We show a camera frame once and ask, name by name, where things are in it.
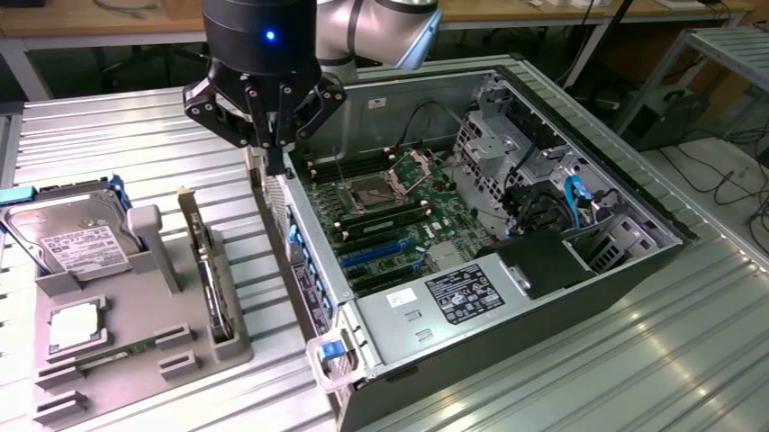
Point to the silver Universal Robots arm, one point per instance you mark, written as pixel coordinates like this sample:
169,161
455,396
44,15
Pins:
384,31

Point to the CPU socket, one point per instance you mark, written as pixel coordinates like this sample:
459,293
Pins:
367,192

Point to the silver metal disk bay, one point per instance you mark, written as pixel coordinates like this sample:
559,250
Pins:
488,144

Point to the grey power supply unit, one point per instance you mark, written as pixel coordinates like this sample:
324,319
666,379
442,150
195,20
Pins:
414,319

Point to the silver CPU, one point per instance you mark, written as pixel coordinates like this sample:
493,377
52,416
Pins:
73,327

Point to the empty black RAM slots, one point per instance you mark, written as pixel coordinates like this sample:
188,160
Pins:
348,166

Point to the black expansion slot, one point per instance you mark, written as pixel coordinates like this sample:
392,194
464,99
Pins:
380,281

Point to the silver chipset heatsink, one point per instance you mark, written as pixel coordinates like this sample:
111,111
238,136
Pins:
448,258

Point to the wooden desk with white frame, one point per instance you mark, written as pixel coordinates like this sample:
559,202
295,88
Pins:
89,22

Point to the clear plastic case latch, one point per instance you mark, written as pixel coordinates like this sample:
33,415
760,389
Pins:
330,355

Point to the green motherboard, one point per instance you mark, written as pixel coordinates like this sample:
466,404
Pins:
444,211

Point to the metal socket cover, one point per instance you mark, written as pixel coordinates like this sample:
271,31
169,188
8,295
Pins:
410,168

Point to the metal slat shelf frame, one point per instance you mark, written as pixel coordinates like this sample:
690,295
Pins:
726,49

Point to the long blue expansion slot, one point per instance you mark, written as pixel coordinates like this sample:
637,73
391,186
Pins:
368,253

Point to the grey 3D printed parts rack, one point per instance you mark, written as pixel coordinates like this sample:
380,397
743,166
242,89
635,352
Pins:
137,315

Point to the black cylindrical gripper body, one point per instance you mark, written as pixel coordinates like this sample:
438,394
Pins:
258,40

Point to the graphics card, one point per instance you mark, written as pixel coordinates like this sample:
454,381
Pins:
207,270

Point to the long wooden desk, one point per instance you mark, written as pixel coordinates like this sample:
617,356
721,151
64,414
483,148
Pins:
541,11

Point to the silver hard disk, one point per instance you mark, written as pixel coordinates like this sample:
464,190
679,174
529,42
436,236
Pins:
65,238

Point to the thin locking lever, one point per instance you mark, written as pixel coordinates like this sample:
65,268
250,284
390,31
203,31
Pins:
340,168

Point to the open black PC case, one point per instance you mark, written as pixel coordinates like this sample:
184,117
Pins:
601,148

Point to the blue disk caddy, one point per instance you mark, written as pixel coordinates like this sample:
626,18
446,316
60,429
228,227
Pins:
24,195

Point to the green RAM stick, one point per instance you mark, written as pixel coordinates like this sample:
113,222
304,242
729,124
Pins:
113,353

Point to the black plastic air shroud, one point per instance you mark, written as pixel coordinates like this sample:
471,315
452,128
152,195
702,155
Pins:
534,265

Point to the black box on floor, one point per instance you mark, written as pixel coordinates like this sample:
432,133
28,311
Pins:
666,117

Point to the installed black RAM stick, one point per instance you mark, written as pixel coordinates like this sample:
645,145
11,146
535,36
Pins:
384,220

